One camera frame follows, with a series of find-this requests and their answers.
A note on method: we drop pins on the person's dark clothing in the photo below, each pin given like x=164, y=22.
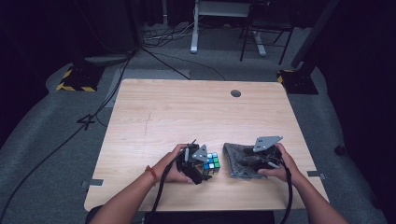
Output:
x=211, y=218

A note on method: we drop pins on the multicoloured puzzle cube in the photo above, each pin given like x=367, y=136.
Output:
x=212, y=163

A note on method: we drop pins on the grey cloth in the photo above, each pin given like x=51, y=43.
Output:
x=238, y=161

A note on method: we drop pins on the dark round table grommet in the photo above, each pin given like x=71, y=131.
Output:
x=235, y=93

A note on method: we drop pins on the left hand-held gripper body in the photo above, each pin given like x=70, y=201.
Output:
x=196, y=158

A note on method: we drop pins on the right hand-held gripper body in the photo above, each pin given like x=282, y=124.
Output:
x=267, y=155

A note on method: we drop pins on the white desk frame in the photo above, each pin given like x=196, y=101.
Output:
x=194, y=34

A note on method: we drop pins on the black metal chair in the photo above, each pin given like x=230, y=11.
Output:
x=264, y=26

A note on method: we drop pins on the person's left hand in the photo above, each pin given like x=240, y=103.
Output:
x=169, y=168

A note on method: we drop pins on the grey slanted stand pole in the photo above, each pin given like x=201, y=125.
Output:
x=314, y=32

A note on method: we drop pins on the small black floor object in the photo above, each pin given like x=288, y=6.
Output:
x=340, y=149

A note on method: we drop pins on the grey tape strip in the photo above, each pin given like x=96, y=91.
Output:
x=316, y=174
x=95, y=182

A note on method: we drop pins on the black yellow striped stand base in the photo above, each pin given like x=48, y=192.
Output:
x=298, y=82
x=80, y=79

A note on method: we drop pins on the person's right hand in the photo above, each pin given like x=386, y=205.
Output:
x=286, y=169

